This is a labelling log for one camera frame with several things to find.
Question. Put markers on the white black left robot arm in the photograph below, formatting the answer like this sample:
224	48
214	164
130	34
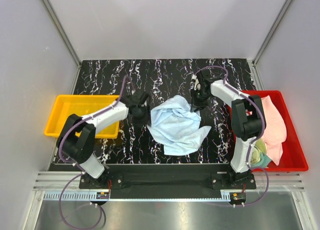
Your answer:
78	134

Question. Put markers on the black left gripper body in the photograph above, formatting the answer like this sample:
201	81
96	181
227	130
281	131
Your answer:
143	115

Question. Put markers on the green yellow towel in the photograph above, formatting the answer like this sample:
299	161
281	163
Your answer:
259	156

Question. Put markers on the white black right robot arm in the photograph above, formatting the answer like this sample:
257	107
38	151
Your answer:
247	121

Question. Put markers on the pink towel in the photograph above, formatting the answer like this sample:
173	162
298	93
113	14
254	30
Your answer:
275	132

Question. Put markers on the black mounting base plate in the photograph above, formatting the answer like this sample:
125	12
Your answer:
166	169

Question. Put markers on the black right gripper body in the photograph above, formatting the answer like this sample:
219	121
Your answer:
199	99

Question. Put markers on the red plastic tray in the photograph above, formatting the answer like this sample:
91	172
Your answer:
293	158

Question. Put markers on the light blue towel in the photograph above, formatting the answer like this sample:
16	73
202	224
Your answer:
177	128

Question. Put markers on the connector box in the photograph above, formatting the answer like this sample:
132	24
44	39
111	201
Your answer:
104	196
239	196

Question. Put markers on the white cable duct strip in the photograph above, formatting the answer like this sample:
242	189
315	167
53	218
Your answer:
138	196

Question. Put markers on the yellow plastic tray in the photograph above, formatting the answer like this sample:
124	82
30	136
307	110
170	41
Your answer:
80	105

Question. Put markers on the left connector box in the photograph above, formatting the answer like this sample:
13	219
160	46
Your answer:
104	196

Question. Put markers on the right connector box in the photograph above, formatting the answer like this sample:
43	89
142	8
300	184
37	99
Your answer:
239	196

